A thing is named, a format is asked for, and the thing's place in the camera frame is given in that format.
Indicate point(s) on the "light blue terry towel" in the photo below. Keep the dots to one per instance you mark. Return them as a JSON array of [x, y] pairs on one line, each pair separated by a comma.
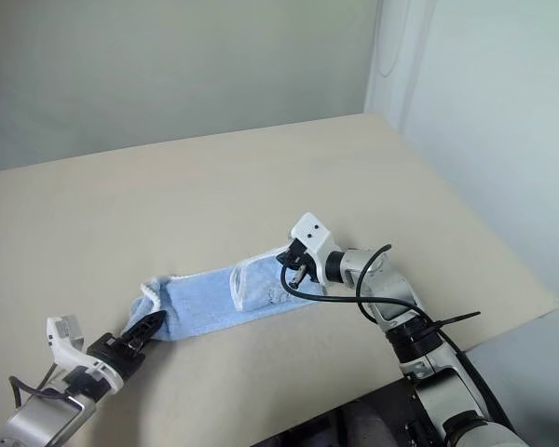
[[205, 302]]

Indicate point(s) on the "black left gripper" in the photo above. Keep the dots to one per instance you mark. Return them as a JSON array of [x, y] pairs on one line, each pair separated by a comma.
[[114, 351]]

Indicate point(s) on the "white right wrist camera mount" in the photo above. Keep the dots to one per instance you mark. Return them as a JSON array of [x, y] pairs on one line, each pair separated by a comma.
[[314, 233]]

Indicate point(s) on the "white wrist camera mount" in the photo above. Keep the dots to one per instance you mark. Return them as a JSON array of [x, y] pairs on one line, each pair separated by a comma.
[[314, 233], [63, 347]]

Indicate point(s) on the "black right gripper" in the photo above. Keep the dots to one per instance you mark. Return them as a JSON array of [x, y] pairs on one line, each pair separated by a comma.
[[307, 258]]

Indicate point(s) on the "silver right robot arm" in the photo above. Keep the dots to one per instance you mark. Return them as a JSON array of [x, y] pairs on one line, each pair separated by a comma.
[[396, 288]]

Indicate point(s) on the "black zip tie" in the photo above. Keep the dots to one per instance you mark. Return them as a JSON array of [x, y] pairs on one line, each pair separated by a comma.
[[452, 322]]

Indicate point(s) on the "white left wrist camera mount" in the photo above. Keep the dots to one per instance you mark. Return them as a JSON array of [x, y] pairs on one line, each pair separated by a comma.
[[63, 347]]

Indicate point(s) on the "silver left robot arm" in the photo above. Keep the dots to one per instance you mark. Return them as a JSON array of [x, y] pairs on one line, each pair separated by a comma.
[[46, 419]]

